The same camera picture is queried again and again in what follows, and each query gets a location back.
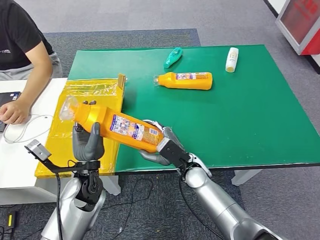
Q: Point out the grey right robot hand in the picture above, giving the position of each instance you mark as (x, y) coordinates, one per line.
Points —
(171, 134)

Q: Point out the red and white cabinet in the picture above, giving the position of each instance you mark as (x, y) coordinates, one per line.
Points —
(300, 20)

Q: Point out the person's left forearm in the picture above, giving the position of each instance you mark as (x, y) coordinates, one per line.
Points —
(32, 89)

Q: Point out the black adapter with yellow label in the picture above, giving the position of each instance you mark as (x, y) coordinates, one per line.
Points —
(11, 221)

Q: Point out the black laptop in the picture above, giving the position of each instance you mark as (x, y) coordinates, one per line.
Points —
(7, 97)

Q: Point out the green plastic bottle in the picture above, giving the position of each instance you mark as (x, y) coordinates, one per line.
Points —
(172, 57)

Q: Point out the person's left hand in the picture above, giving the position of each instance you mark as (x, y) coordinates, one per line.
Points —
(13, 112)

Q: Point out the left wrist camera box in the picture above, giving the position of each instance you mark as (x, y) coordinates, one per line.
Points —
(38, 150)

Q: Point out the white desk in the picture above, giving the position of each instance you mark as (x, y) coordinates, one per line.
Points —
(20, 159)

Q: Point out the white table leg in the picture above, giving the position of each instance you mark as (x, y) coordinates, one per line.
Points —
(246, 176)
(112, 185)

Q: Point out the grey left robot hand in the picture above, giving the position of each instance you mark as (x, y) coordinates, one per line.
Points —
(87, 149)

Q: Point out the yellow plastic film sheet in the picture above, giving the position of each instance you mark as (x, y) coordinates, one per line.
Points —
(75, 86)

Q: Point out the white plastic bottle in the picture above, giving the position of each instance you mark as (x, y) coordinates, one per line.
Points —
(232, 60)

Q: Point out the orange bottle with label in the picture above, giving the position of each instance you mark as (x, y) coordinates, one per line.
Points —
(185, 83)
(120, 127)

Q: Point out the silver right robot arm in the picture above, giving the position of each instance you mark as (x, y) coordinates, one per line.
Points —
(217, 202)

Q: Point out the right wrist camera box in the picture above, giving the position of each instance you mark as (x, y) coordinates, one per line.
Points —
(172, 152)

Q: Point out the person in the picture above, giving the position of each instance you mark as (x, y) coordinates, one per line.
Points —
(15, 33)

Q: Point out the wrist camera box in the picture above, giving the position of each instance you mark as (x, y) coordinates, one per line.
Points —
(172, 152)
(38, 150)

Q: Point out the green table mat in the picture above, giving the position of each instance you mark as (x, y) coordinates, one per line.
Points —
(225, 126)

